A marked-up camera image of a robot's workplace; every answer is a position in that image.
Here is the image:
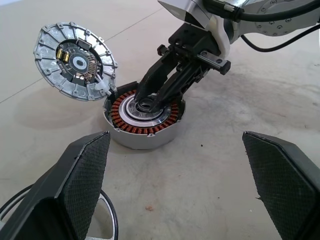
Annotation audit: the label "silver motor housing copper windings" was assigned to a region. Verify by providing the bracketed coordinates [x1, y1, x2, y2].
[102, 81, 187, 150]

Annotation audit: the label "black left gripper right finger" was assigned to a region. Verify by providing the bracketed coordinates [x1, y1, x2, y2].
[241, 130, 320, 240]

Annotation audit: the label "silver ribbed motor lid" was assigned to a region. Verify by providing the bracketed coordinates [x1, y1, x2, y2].
[33, 21, 119, 102]

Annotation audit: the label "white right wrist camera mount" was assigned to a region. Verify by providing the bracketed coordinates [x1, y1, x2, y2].
[157, 0, 231, 60]

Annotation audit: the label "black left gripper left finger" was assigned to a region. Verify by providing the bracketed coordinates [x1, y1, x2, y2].
[0, 131, 111, 240]

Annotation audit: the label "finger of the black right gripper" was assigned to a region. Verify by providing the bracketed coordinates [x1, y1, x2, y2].
[150, 63, 213, 113]
[134, 53, 185, 103]

